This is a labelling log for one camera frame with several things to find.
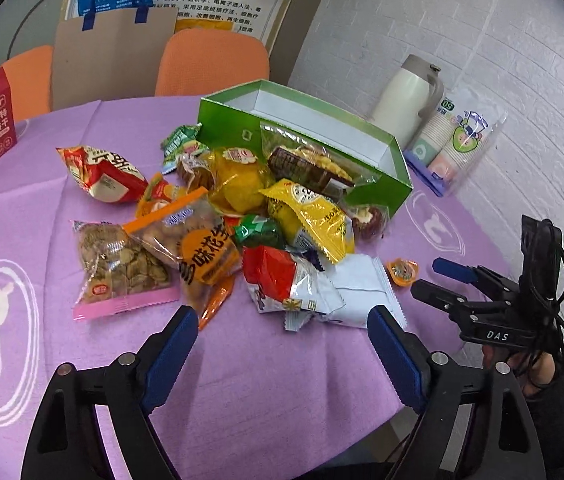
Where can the red date snack pack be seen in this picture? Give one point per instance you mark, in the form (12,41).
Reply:
(368,221)

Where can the black camera module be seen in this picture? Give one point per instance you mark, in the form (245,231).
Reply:
(541,243)

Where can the small orange jelly cup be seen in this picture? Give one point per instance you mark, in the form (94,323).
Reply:
(402,272)

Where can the right hand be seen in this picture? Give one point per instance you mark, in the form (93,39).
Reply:
(533,377)

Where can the white thermos jug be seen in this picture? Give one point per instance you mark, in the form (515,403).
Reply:
(409,98)

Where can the right orange chair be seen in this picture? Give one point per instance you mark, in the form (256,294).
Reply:
(199,61)

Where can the brown tofu snack pack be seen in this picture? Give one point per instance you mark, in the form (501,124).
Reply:
(196,171)

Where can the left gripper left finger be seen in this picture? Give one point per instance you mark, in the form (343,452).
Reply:
(66,441)

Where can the dark green candy wrapper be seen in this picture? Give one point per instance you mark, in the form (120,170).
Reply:
(254,230)

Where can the broad bean snack pack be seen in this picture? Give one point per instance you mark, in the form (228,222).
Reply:
(119,274)

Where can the red white wrapper snack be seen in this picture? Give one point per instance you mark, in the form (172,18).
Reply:
(278,281)

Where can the left orange chair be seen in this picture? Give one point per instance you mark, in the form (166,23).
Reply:
(29,76)

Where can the white wrapper pack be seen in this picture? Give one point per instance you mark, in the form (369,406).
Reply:
(359,283)

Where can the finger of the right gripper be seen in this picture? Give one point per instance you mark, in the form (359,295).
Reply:
(454,269)
(436,296)

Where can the clear cookie pack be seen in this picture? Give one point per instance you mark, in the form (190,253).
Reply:
(292,156)

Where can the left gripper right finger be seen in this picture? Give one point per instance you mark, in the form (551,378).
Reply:
(500,440)

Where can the green small snack packet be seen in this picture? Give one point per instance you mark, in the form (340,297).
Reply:
(181,142)

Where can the orange chair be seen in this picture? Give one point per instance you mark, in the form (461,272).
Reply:
(29,76)
(199,61)

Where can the yellow clear snack pack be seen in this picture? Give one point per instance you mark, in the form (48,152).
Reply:
(239,176)

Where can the red white snack bag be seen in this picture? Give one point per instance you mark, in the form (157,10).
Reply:
(106,176)

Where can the orange peanut snack pack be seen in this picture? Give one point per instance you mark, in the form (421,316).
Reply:
(189,236)

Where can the orange small snack packet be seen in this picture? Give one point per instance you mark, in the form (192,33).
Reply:
(158,194)

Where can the green cardboard box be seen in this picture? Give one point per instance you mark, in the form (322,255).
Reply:
(231,118)

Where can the paper cups pack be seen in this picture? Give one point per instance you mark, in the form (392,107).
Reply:
(454,138)

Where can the yellow egg cake pack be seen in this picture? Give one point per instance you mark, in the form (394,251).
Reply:
(302,211)

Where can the brown paper bag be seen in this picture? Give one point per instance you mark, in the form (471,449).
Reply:
(110,55)

